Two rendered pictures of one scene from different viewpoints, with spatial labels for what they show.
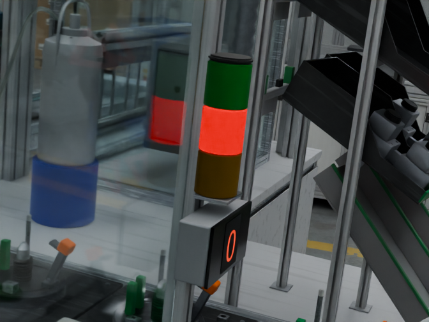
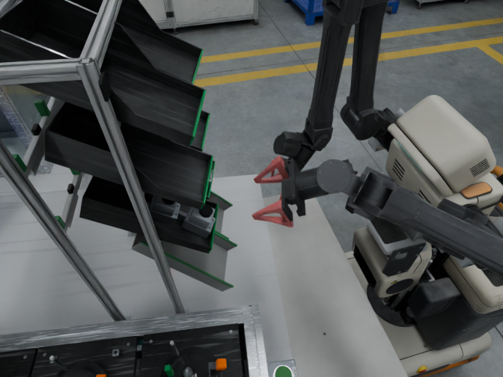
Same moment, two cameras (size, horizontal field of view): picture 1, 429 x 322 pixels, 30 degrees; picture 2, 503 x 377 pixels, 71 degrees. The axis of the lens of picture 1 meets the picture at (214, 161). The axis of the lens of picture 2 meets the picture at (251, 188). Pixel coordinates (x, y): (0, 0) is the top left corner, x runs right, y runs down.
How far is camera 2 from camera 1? 86 cm
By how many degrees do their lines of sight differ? 41
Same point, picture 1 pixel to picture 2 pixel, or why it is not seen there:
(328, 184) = (144, 250)
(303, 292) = not seen: hidden behind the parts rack
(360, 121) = (150, 232)
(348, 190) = (160, 260)
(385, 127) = (168, 210)
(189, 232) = not seen: outside the picture
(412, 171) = (196, 229)
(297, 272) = not seen: hidden behind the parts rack
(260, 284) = (121, 235)
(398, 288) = (210, 281)
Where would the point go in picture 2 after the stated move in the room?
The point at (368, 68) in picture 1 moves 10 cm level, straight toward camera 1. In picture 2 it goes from (139, 206) to (145, 252)
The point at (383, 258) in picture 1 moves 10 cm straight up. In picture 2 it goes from (196, 273) to (191, 251)
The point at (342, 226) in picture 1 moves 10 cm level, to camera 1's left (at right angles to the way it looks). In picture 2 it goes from (165, 273) to (122, 292)
